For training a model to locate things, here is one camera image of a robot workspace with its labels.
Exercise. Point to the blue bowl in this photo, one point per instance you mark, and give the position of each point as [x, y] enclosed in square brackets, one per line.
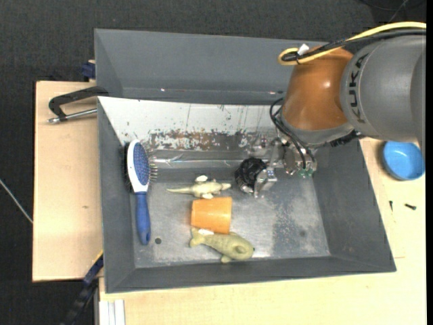
[402, 161]

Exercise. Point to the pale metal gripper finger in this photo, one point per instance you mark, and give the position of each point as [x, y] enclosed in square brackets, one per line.
[265, 185]
[247, 189]

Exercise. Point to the pale wood board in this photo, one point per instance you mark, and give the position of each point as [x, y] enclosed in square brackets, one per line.
[64, 181]

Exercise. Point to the small black screw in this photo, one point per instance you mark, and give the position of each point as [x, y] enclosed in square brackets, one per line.
[410, 206]
[391, 206]

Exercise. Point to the grey metal bin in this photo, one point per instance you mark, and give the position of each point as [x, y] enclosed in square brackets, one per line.
[209, 66]

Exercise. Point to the pale green toy crocodile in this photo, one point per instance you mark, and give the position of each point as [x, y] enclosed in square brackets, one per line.
[203, 189]

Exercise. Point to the orange plastic cup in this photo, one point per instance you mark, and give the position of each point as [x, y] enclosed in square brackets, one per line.
[211, 214]

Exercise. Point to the black round bristly object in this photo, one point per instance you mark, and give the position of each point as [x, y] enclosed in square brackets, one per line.
[248, 173]

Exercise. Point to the pale green toy whale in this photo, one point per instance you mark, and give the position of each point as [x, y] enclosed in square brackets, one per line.
[223, 245]

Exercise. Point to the blue and white hairbrush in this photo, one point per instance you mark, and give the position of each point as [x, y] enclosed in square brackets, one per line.
[140, 168]

